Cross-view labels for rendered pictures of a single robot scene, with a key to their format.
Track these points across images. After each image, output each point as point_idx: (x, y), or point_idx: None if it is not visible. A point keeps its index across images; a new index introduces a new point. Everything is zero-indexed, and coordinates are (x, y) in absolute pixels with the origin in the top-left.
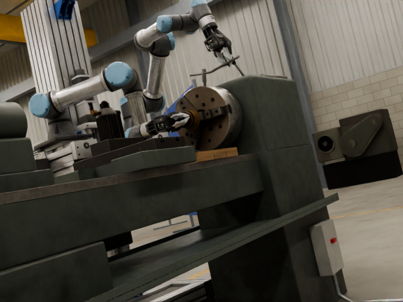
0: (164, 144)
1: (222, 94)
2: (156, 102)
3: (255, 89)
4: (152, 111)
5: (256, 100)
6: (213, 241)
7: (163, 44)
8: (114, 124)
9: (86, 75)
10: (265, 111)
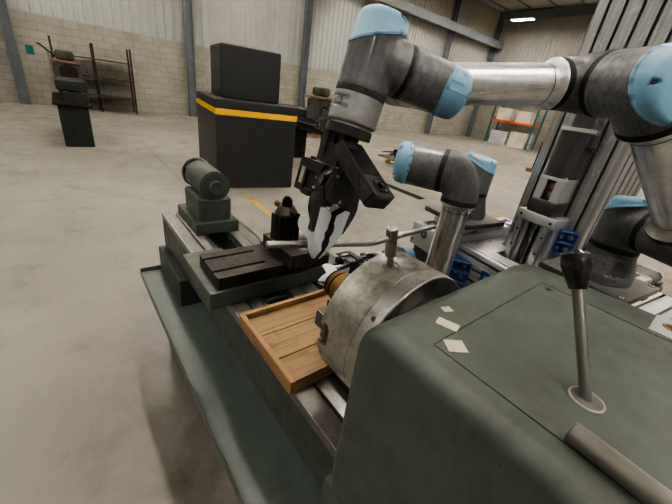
0: (204, 266)
1: (335, 300)
2: (657, 246)
3: (364, 376)
4: (657, 260)
5: (354, 398)
6: (254, 398)
7: (608, 103)
8: (273, 224)
9: (578, 129)
10: (380, 459)
